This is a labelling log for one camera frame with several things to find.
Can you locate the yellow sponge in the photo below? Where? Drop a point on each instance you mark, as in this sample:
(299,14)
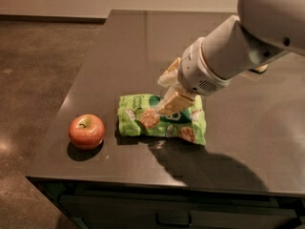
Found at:
(260,70)

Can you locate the red apple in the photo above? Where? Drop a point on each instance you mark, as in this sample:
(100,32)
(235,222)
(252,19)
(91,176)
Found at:
(87,131)

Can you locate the green rice chip bag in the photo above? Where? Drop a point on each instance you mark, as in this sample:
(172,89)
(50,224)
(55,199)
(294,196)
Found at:
(137,115)

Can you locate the dark cabinet drawer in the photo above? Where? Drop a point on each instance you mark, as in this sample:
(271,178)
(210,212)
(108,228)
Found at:
(130,210)

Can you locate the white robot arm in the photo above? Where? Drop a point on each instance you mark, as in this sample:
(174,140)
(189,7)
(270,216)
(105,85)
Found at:
(260,32)

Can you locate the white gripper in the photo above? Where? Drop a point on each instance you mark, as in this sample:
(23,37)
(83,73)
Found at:
(196,71)

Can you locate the black drawer handle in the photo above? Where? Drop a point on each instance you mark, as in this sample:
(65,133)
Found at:
(173,219)

